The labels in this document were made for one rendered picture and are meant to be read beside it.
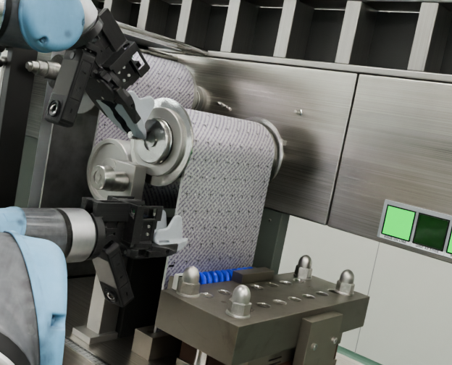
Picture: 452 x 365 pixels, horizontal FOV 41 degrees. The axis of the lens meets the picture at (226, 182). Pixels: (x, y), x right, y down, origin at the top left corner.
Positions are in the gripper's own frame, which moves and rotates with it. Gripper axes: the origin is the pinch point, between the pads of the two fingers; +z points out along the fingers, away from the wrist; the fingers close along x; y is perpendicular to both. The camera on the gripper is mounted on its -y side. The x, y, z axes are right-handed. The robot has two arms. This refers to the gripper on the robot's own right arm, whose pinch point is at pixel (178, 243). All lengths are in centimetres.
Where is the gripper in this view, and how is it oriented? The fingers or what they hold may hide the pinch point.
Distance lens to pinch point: 101.1
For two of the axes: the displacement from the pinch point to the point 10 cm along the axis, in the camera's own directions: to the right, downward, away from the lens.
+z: 6.4, 0.4, 7.7
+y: 1.9, -9.8, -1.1
